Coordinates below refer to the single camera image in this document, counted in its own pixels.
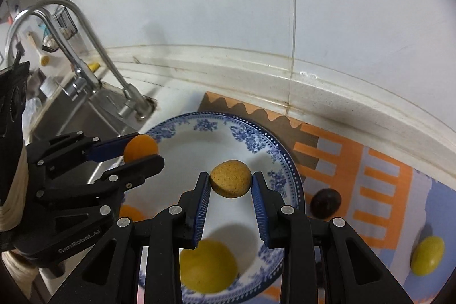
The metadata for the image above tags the stainless steel sink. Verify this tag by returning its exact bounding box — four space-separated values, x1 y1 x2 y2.
30 76 159 185

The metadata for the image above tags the small orange round fruit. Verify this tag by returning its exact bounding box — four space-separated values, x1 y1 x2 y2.
123 134 159 162

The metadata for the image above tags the brown-yellow round fruit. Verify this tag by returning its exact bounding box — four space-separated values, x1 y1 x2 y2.
210 160 252 199

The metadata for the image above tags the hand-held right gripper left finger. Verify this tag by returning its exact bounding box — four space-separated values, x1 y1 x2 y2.
48 172 211 304

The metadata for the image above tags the yellow-green oval fruit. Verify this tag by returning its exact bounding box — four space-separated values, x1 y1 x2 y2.
410 236 446 277

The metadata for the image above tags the blue and white floral plate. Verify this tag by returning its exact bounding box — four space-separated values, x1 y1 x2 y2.
121 112 306 304

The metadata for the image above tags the person's left forearm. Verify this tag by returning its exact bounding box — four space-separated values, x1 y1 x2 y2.
0 144 40 292

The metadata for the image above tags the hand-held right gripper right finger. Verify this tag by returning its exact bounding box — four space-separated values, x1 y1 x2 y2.
250 172 404 304

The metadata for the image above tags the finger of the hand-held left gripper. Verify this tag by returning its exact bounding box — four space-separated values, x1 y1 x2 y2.
36 154 166 216
27 131 143 170

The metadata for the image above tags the black wire basket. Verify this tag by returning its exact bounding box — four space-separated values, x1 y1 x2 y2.
52 6 78 41

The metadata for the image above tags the large yellow round fruit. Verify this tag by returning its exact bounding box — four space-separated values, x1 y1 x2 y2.
180 239 239 295

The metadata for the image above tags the dark purple round fruit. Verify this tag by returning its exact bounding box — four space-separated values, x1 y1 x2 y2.
309 188 343 219

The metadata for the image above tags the orange and blue patterned placemat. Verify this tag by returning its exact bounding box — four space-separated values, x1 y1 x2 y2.
198 92 456 304

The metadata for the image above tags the silver kitchen faucet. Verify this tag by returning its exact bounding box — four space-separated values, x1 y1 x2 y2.
5 0 158 120

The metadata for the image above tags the yellow head dish brush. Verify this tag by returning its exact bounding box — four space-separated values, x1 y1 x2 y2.
26 32 51 68

